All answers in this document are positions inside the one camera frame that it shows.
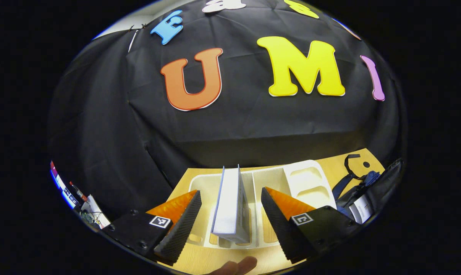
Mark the cream plastic bookshelf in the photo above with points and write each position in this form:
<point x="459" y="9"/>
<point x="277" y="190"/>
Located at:
<point x="306" y="179"/>

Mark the red capped pen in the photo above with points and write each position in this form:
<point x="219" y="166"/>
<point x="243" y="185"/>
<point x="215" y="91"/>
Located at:
<point x="78" y="191"/>

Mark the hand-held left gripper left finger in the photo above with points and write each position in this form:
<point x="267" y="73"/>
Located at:
<point x="180" y="233"/>

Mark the lavender cover book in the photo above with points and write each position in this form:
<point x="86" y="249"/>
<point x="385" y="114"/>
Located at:
<point x="228" y="206"/>

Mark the white paper sheet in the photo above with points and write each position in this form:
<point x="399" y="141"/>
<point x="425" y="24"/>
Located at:
<point x="96" y="212"/>

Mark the blue schoolbag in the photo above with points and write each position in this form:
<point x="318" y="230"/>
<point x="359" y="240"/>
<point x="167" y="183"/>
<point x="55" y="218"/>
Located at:
<point x="383" y="187"/>

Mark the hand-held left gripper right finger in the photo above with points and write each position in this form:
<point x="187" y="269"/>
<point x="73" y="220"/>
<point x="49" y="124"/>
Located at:
<point x="280" y="233"/>

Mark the black backdrop cloth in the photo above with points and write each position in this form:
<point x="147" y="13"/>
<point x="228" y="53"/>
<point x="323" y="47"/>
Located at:
<point x="253" y="126"/>

